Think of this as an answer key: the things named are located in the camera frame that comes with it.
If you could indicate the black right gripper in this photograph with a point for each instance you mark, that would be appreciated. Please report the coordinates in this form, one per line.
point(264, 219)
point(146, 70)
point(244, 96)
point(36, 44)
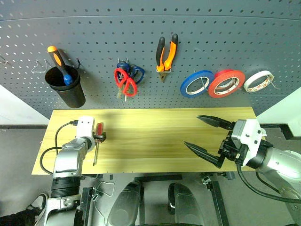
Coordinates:
point(229, 150)

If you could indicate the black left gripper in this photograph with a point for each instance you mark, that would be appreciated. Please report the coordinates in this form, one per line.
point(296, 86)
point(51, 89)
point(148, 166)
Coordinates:
point(94, 137)

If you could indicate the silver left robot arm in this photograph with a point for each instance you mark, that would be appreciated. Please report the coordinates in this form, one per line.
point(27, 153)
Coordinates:
point(68, 160)

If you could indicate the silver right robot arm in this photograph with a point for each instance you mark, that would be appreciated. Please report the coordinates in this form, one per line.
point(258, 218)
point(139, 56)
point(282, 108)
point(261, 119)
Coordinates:
point(282, 162)

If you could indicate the red tape roll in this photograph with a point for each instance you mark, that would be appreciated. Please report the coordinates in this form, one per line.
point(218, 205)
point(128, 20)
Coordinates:
point(212, 90)
point(222, 71)

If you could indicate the blue tape roll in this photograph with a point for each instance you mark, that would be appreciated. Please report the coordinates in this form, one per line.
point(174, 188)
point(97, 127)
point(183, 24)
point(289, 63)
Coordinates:
point(184, 86)

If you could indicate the white tape roll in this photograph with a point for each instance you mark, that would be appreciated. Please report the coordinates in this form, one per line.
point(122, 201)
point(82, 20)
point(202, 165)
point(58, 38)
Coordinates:
point(247, 85)

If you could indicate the grey perforated pegboard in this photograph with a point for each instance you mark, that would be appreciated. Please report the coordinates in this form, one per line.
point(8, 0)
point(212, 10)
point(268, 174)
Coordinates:
point(150, 28)

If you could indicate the black cup holder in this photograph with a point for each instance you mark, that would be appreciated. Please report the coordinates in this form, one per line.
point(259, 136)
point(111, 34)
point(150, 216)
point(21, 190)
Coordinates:
point(70, 99)

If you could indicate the dark grey rounded shell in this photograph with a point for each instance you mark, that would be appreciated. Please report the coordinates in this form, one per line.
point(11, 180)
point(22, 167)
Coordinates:
point(185, 204)
point(124, 204)

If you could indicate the white side table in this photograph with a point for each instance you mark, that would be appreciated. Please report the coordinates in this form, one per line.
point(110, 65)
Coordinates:
point(16, 110)
point(279, 106)

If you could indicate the small dark hook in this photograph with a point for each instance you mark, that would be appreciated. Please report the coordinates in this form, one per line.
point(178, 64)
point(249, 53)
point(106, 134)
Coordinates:
point(78, 63)

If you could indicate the metal double peg hook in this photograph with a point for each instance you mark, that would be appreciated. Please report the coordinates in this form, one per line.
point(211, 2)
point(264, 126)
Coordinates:
point(127, 60)

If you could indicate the grey sneaker shoe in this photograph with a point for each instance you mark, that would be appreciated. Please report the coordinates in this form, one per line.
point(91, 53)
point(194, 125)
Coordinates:
point(40, 202)

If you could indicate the black trouser leg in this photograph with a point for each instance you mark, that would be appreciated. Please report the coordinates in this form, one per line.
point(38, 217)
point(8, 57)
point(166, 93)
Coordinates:
point(16, 219)

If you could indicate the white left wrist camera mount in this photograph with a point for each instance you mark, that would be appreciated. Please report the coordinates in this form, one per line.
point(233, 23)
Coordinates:
point(84, 128)

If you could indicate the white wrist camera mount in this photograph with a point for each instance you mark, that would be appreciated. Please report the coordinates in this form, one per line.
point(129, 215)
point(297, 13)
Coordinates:
point(250, 141)
point(84, 128)

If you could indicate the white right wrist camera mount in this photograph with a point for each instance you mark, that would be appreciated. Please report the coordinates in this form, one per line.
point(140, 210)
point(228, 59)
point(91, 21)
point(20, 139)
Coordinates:
point(250, 141)

